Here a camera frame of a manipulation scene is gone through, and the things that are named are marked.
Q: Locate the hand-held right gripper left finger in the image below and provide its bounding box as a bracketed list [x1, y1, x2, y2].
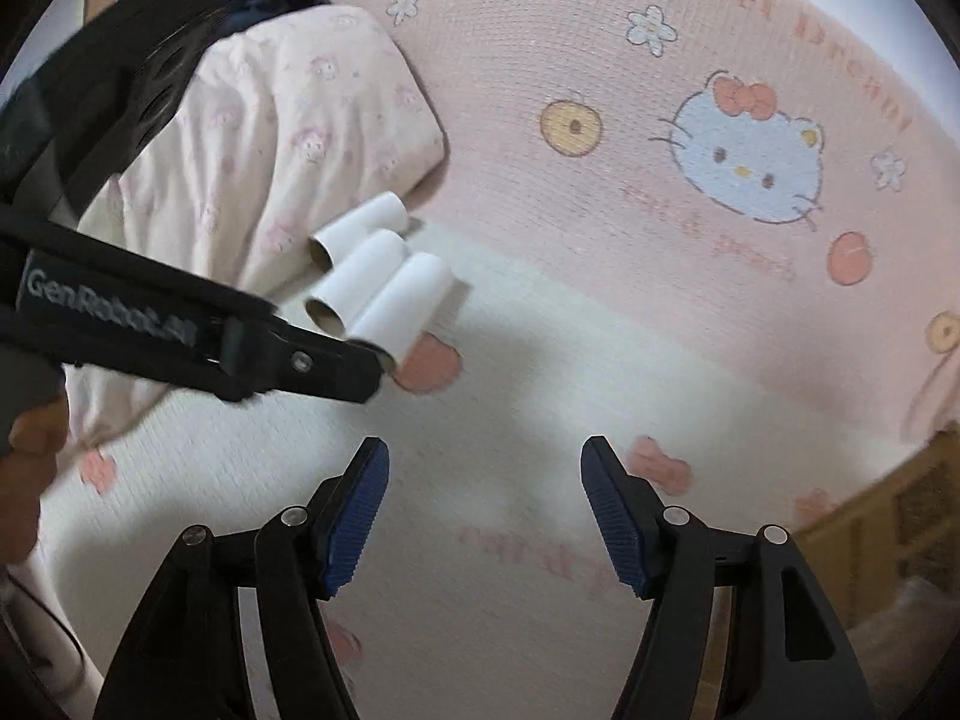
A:
[94, 435, 391, 720]

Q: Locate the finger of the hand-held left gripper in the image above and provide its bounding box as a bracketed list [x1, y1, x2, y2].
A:
[217, 307, 388, 404]

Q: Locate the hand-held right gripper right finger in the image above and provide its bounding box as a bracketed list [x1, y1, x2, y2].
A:
[581, 435, 878, 720]

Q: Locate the white paper tube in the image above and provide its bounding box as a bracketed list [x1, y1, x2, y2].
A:
[303, 229, 407, 335]
[348, 251, 455, 370]
[309, 191, 410, 272]

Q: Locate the cardboard box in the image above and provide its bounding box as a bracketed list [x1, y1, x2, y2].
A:
[793, 426, 960, 620]

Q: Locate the person's left hand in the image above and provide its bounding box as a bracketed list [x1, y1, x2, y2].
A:
[0, 397, 72, 565]

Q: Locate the pink cartoon printed blanket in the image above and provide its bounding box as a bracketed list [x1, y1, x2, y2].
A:
[30, 0, 960, 720]

